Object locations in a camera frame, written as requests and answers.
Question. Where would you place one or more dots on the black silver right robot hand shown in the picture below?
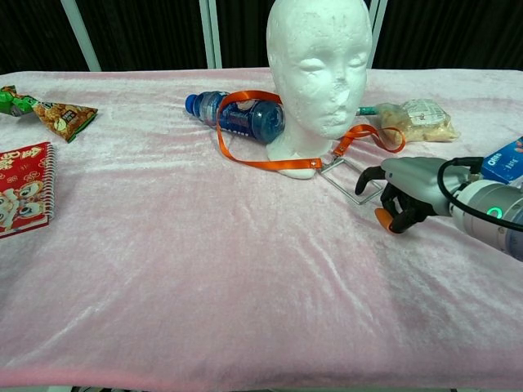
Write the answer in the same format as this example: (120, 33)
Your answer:
(417, 175)

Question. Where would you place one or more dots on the silver badge holder frame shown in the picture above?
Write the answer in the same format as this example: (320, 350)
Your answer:
(339, 187)

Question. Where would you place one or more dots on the white foam mannequin head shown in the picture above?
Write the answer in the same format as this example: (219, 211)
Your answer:
(318, 81)

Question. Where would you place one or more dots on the clear bag of snacks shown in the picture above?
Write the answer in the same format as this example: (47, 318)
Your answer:
(421, 120)

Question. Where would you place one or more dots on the blue Oreo cookie box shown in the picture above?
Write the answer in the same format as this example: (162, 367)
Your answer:
(506, 163)

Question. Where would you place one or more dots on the blue drink bottle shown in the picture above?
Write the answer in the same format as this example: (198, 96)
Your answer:
(265, 118)

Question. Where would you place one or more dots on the pink velvet table cloth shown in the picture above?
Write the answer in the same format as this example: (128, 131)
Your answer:
(204, 286)

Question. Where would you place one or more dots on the green orange snack bag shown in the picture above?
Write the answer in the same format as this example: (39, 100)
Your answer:
(61, 116)

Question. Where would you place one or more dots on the red spiral calendar notebook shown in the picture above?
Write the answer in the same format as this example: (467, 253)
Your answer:
(24, 188)

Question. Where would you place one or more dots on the white partition post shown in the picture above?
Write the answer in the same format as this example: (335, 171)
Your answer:
(211, 32)
(378, 32)
(81, 36)

